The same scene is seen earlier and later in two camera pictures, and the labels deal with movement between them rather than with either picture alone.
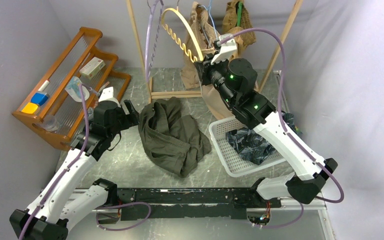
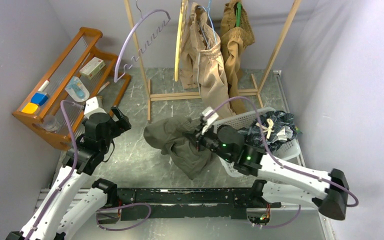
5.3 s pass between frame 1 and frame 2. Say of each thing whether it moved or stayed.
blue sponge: stayed
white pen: stayed
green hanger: stayed
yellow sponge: stayed
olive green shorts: moved
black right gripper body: moved
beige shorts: stayed
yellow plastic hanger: moved
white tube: stayed
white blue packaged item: stayed
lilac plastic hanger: moved
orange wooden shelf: stayed
